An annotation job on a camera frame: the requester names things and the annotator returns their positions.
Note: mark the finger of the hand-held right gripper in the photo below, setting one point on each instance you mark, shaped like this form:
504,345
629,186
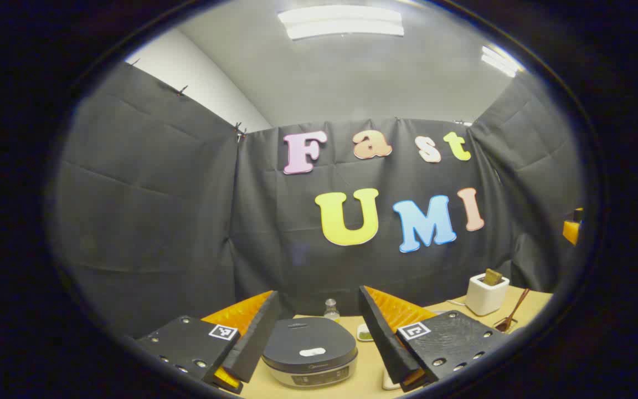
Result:
572,230

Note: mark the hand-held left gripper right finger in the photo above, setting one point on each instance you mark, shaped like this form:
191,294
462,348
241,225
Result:
382,338

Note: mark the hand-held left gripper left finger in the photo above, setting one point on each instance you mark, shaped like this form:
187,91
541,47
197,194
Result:
255,341

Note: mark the grey rice cooker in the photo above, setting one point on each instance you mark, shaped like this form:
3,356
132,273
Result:
308,338

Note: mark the brown wooden spoon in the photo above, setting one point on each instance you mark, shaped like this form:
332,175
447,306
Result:
515,307

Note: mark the white divided bean dish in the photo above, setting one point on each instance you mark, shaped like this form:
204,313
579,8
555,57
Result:
364,333

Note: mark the small clear glass bottle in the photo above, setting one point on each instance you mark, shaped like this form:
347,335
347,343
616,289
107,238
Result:
331,311

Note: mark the brown bread slice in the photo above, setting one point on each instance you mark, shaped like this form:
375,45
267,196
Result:
492,277

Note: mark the white toaster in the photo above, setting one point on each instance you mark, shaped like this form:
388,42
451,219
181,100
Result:
485,296

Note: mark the small ceiling light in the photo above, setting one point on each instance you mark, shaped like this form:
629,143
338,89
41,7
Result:
499,61

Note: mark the long ceiling light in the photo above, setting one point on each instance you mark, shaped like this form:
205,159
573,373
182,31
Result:
341,22

